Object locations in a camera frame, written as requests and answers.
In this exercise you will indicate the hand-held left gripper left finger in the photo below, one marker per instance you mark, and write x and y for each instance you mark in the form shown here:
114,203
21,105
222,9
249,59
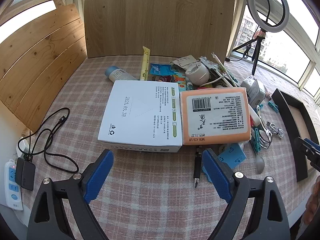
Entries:
100,175

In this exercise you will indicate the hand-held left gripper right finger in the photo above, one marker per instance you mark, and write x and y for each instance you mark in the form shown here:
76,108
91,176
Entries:
216,177

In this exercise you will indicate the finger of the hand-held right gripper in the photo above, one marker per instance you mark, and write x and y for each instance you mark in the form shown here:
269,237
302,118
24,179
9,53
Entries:
311,144

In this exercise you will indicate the black pen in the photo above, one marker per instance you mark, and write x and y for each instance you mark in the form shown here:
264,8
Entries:
197,165

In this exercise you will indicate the black tray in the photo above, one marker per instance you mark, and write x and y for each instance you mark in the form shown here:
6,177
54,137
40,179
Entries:
288,130

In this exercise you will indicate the blue phone stand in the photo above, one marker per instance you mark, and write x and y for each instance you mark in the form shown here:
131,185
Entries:
231,155

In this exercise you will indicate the metal tongs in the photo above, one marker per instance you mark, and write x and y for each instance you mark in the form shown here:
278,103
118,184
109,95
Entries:
267,140

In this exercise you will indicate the teal clothespin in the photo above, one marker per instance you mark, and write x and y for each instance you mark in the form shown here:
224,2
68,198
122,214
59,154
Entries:
273,106
256,140

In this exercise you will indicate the orange tissue pack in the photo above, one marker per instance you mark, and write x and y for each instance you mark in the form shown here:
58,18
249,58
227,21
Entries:
217,117

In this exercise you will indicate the white cardboard box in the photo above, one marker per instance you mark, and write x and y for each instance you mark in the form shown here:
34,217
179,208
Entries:
137,117

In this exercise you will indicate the grey tin box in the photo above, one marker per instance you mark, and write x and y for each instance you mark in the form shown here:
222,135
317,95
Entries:
255,91

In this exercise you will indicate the checked cloth desktop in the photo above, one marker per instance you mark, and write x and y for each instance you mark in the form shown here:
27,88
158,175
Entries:
150,192

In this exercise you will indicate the grey spoon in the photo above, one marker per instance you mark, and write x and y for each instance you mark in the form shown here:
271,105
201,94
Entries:
260,165

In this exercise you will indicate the black power adapter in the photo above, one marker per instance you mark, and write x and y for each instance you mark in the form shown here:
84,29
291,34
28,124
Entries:
25,175

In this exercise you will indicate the white charger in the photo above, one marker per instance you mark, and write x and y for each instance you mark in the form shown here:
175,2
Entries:
22,147

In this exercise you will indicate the white power strip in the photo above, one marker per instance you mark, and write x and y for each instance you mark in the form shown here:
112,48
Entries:
11,187

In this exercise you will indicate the black tripod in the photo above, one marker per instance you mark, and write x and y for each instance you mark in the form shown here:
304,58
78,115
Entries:
255,65

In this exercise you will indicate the blue-grey bottle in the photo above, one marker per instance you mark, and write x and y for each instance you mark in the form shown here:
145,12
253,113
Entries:
120,73

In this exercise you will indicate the colourful printed packet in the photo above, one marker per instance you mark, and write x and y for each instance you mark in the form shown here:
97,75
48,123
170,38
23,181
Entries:
179,80

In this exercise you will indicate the long wrapped chopsticks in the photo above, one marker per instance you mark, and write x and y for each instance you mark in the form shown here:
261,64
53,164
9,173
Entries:
220,65

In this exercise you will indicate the beige paper packet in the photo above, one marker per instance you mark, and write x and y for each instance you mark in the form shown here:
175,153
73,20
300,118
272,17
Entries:
186,61

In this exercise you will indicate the pink paper tag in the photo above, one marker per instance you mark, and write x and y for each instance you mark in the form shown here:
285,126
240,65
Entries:
261,33

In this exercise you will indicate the yellow sachet stick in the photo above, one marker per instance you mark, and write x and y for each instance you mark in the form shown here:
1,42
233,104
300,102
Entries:
145,62

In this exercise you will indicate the blue packet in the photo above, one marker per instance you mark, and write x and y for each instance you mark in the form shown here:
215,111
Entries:
160,69

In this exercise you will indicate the pine wood panel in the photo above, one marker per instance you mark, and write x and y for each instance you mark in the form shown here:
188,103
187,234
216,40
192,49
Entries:
37,67

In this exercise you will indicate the light wooden board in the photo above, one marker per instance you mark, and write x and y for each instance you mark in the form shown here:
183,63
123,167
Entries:
160,17

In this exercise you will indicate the white security camera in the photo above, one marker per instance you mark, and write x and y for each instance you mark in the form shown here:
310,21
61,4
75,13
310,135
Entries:
196,72

